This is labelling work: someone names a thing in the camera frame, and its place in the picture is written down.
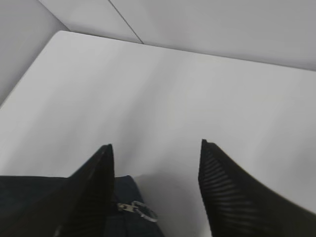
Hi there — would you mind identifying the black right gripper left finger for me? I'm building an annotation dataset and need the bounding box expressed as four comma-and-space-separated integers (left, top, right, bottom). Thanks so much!
0, 144, 116, 237

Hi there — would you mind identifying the navy blue lunch bag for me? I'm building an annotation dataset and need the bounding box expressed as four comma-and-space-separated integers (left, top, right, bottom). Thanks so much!
0, 174, 165, 237

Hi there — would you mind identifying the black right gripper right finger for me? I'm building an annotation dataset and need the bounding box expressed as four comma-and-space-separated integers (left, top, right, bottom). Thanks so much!
198, 139, 316, 237

